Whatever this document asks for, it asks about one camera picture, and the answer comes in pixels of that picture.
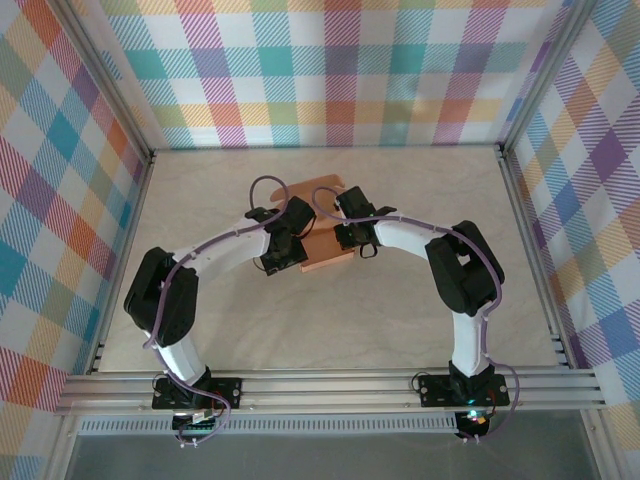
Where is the aluminium side rail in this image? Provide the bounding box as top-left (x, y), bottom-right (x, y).
top-left (494, 142), bottom-right (576, 371)
top-left (87, 149), bottom-right (157, 376)

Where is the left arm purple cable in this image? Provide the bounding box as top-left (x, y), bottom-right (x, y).
top-left (143, 174), bottom-right (292, 447)

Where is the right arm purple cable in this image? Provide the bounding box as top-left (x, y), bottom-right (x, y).
top-left (312, 185), bottom-right (521, 445)

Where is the aluminium frame leg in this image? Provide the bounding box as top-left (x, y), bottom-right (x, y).
top-left (579, 409), bottom-right (616, 480)
top-left (42, 414), bottom-right (84, 480)

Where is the circuit board with white plug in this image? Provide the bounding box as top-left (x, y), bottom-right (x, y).
top-left (171, 408), bottom-right (224, 436)

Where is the long aluminium base rail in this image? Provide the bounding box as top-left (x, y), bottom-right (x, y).
top-left (53, 367), bottom-right (609, 417)

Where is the circuit board with lit LED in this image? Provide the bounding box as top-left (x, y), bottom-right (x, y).
top-left (457, 407), bottom-right (491, 439)

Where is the orange paper box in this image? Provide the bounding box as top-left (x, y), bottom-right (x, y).
top-left (269, 173), bottom-right (357, 275)

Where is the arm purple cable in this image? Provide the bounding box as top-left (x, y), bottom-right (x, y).
top-left (143, 174), bottom-right (292, 447)
top-left (312, 185), bottom-right (521, 445)

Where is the aluminium frame post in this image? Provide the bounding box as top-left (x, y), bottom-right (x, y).
top-left (497, 0), bottom-right (604, 159)
top-left (57, 0), bottom-right (156, 164)

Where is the grey slotted cable duct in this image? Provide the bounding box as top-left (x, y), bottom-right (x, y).
top-left (77, 412), bottom-right (461, 437)

